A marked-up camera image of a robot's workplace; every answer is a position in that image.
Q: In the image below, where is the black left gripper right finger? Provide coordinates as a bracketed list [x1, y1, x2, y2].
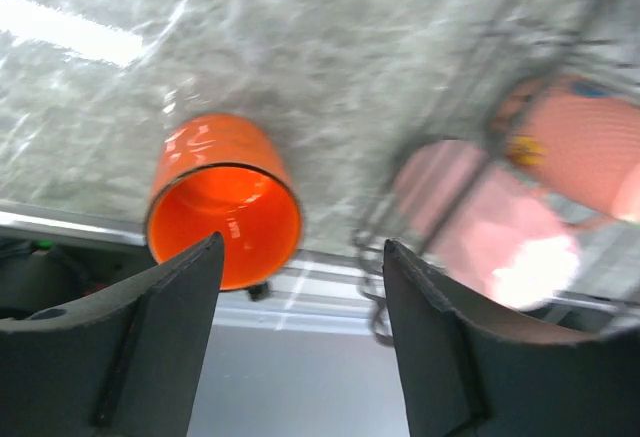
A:
[383, 240, 639, 436]

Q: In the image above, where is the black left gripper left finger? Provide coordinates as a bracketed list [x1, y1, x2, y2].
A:
[1, 234, 224, 436]

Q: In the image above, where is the plain pink mug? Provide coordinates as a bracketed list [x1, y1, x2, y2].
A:
[393, 139, 580, 310]

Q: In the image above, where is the black wire dish rack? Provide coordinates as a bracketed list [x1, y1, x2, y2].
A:
[352, 0, 639, 346]

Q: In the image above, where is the orange mug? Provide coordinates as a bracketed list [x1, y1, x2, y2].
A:
[144, 114, 304, 291]

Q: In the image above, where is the pink floral mug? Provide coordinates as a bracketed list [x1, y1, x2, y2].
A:
[506, 74, 639, 224]

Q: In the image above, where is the aluminium mounting rail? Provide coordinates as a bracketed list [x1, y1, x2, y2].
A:
[1, 201, 639, 335]

